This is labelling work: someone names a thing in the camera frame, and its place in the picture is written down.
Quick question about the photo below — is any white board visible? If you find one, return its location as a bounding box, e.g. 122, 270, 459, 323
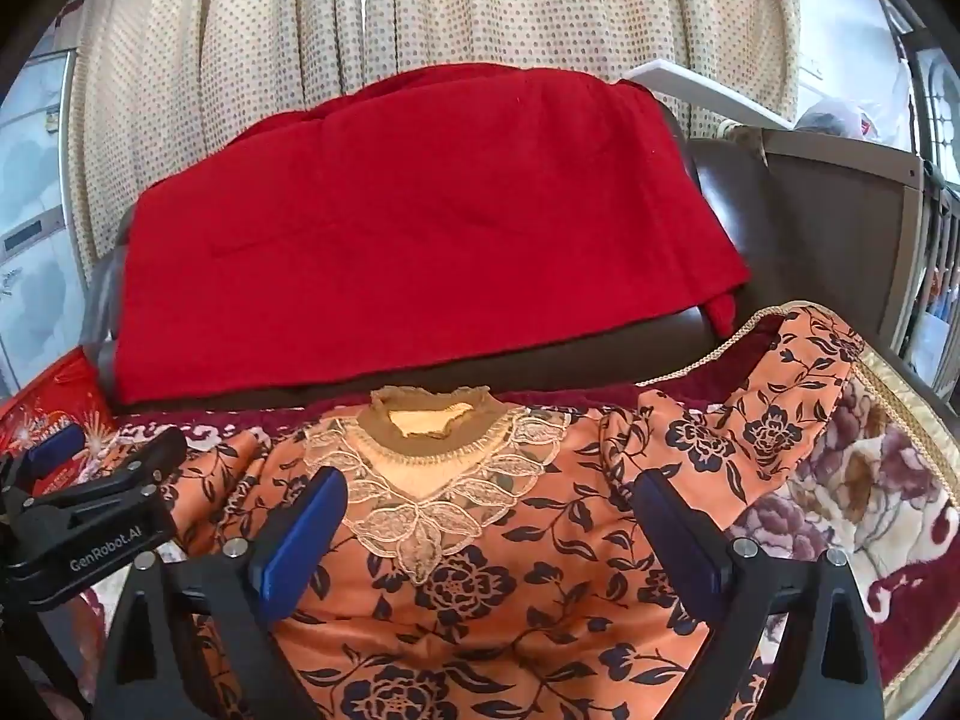
622, 60, 796, 128

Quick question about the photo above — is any beige dotted curtain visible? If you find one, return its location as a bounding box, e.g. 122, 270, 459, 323
67, 0, 833, 286

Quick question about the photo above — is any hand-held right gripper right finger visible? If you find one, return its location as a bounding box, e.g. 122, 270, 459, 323
634, 469, 886, 720

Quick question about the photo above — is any brown leather sofa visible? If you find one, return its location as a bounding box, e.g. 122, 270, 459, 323
79, 131, 788, 421

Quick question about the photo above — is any clear plastic bag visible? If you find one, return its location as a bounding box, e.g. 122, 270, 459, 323
795, 97, 912, 147

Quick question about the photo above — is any orange floral shirt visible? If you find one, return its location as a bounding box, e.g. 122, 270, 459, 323
97, 304, 871, 720

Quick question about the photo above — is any red gift box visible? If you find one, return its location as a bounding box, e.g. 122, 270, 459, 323
0, 349, 117, 481

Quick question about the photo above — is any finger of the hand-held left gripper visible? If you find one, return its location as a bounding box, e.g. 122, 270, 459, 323
0, 424, 85, 500
19, 426, 188, 522

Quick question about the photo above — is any floral plush blanket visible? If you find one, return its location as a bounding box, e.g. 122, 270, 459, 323
0, 300, 960, 720

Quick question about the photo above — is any red blanket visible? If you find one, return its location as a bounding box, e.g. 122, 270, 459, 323
112, 64, 751, 406

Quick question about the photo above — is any white standing air conditioner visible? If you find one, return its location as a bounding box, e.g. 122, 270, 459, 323
0, 45, 83, 398

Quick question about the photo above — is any beige framed crib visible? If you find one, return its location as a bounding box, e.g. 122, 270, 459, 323
724, 124, 960, 398

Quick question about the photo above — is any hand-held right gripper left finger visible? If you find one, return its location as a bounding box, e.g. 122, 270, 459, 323
90, 465, 350, 720

